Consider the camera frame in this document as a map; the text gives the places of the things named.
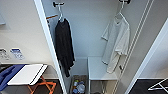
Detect white wardrobe door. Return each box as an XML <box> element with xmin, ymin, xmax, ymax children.
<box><xmin>123</xmin><ymin>0</ymin><xmax>168</xmax><ymax>94</ymax></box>
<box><xmin>33</xmin><ymin>0</ymin><xmax>68</xmax><ymax>94</ymax></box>

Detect white shirt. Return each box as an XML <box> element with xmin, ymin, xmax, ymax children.
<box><xmin>100</xmin><ymin>13</ymin><xmax>132</xmax><ymax>75</ymax></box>

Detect white clothes hanger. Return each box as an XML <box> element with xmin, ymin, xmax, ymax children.
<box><xmin>114</xmin><ymin>0</ymin><xmax>130</xmax><ymax>19</ymax></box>
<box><xmin>54</xmin><ymin>1</ymin><xmax>68</xmax><ymax>24</ymax></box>

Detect white wardrobe carcass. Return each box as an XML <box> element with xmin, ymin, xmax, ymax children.
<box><xmin>33</xmin><ymin>0</ymin><xmax>168</xmax><ymax>94</ymax></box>

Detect black garment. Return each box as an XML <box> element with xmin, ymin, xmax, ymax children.
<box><xmin>54</xmin><ymin>17</ymin><xmax>76</xmax><ymax>79</ymax></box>

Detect brown cardboard box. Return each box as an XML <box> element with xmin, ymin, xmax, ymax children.
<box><xmin>67</xmin><ymin>73</ymin><xmax>89</xmax><ymax>94</ymax></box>

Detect blue container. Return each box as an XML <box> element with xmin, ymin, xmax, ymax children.
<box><xmin>71</xmin><ymin>86</ymin><xmax>80</xmax><ymax>94</ymax></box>

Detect orange label strip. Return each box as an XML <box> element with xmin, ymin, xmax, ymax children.
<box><xmin>45</xmin><ymin>13</ymin><xmax>59</xmax><ymax>20</ymax></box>

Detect white folding table top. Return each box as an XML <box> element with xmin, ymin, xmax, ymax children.
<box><xmin>6</xmin><ymin>63</ymin><xmax>49</xmax><ymax>87</ymax></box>

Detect orange table frame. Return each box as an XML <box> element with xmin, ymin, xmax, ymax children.
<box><xmin>27</xmin><ymin>75</ymin><xmax>57</xmax><ymax>94</ymax></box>

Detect black clothes rail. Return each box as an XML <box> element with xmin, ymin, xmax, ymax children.
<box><xmin>51</xmin><ymin>0</ymin><xmax>132</xmax><ymax>8</ymax></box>

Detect blue wall sign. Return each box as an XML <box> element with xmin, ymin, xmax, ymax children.
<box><xmin>9</xmin><ymin>47</ymin><xmax>24</xmax><ymax>61</ymax></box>

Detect white wall sign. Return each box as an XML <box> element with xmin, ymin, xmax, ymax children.
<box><xmin>0</xmin><ymin>48</ymin><xmax>9</xmax><ymax>61</ymax></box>

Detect grey wall panel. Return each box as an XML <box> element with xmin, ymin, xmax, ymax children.
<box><xmin>0</xmin><ymin>14</ymin><xmax>5</xmax><ymax>26</ymax></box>

